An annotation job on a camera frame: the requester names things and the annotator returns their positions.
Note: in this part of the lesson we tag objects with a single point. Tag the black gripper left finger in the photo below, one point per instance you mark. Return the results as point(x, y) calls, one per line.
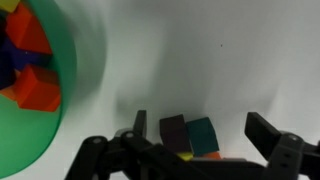
point(131, 153)

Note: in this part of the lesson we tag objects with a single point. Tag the orange block on table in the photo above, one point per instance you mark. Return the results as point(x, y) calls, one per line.
point(213, 155)

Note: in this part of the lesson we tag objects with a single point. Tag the yellow block on table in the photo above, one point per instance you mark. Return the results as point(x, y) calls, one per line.
point(186, 156)

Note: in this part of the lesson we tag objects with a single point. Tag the dark blue block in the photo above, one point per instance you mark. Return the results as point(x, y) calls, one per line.
point(174, 135)

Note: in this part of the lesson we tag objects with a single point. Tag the dark green block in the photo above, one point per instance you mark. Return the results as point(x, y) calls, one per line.
point(202, 136)

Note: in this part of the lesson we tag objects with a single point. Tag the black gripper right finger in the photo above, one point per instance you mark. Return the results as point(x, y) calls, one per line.
point(287, 154)

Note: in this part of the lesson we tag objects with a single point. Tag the green plastic bowl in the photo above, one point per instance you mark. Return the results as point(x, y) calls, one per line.
point(26, 134)

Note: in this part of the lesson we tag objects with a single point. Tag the blocks inside green bowl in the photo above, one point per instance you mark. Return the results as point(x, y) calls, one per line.
point(25, 56)

